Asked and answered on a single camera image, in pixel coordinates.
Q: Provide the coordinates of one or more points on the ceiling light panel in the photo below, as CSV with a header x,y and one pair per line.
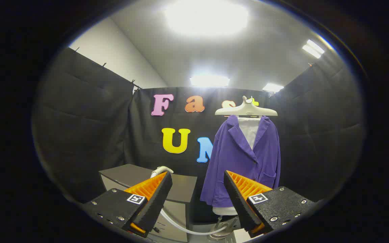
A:
x,y
313,49
273,87
209,81

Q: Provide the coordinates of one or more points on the cream clothes hanger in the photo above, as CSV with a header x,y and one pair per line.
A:
x,y
245,109

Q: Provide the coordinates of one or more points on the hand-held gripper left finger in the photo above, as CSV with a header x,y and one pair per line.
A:
x,y
157,195

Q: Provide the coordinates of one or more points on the white flat box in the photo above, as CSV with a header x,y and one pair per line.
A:
x,y
243,237

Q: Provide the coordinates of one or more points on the white garment steamer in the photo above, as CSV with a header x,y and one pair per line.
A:
x,y
161,169

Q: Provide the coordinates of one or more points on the grey cabinet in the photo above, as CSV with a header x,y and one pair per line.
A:
x,y
181,189

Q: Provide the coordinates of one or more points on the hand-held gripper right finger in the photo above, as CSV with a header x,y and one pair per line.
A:
x,y
236,199

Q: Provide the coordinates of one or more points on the metal stand base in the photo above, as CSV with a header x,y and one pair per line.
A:
x,y
219,233

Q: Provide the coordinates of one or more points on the large round ceiling light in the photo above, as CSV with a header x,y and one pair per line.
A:
x,y
206,17

